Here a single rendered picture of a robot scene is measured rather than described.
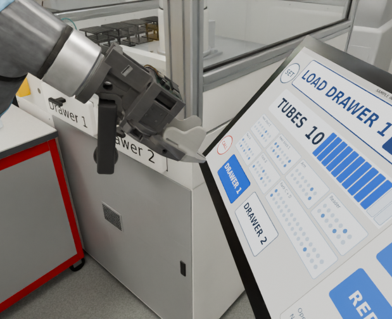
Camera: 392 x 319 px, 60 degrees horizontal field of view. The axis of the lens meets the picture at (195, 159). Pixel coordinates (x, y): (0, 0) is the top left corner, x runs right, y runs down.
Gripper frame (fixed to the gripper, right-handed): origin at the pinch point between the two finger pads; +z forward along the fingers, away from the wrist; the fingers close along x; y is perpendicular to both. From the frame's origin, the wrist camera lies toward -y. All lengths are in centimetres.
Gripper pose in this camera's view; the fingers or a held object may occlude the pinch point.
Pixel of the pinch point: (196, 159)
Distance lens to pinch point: 53.7
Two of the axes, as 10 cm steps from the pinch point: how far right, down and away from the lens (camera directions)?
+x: -1.8, -5.4, 8.3
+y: 6.4, -7.0, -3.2
